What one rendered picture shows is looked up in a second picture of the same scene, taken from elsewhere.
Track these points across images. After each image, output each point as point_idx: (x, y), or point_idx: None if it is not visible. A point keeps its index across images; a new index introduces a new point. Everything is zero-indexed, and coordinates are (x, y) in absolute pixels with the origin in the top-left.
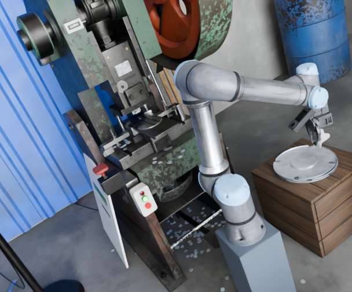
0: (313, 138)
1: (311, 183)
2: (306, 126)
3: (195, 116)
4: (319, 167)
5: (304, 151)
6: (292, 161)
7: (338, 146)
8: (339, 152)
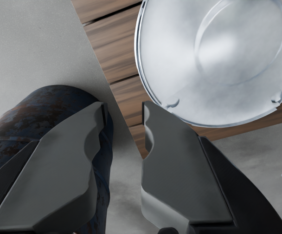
0: (145, 134)
1: (137, 5)
2: (253, 219)
3: None
4: (177, 68)
5: (278, 77)
6: (275, 10)
7: (281, 135)
8: (202, 134)
